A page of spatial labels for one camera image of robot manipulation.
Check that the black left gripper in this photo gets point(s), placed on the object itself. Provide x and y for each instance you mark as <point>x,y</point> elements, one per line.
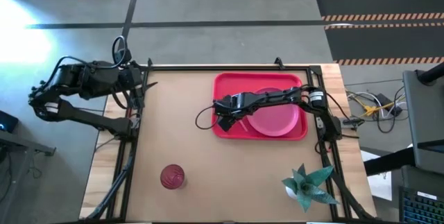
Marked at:
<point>130,75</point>

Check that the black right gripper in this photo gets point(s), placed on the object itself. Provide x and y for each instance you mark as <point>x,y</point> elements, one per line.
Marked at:
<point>227,106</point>

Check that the red plastic tray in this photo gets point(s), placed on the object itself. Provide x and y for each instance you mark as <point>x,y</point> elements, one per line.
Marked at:
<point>225,82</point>

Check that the pink round plate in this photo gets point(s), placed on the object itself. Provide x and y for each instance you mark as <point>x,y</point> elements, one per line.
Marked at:
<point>274,120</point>

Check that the red translucent plastic cup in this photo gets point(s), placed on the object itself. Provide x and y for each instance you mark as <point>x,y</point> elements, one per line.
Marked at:
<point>172,177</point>

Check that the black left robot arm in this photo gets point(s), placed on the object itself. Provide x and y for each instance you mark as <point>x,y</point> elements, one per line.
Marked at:
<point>93,121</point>

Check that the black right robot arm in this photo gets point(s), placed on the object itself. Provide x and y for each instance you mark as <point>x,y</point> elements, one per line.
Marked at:
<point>277,97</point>

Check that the white plant pot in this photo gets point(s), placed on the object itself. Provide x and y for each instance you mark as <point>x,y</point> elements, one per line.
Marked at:
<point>289,193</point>

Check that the green artificial plant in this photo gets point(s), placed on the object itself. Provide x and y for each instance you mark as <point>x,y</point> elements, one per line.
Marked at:
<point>307,186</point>

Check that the black device with blue light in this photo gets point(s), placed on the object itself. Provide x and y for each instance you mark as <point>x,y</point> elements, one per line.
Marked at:
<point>7,121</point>

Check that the black power adapter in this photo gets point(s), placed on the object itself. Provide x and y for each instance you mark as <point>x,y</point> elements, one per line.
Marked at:
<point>384,100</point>

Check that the white paper sheet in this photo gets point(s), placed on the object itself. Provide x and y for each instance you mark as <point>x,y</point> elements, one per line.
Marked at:
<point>379,186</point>

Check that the black metal beam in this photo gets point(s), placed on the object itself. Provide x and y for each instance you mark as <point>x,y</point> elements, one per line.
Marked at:
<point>388,163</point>

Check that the black hazard-striped floor mat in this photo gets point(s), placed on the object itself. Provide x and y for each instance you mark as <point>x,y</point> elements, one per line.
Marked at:
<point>378,0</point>
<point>385,42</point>

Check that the grey cart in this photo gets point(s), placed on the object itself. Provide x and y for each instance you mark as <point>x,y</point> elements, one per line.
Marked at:
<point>425,123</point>

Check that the black pole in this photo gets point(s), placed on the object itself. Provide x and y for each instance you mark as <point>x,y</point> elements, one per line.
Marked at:
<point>431,73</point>

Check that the backlit keyboard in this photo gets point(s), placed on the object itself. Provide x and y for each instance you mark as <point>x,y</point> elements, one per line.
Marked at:
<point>421,206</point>

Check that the black aluminium table frame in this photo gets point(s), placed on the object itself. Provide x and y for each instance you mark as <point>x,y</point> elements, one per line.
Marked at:
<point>215,67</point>

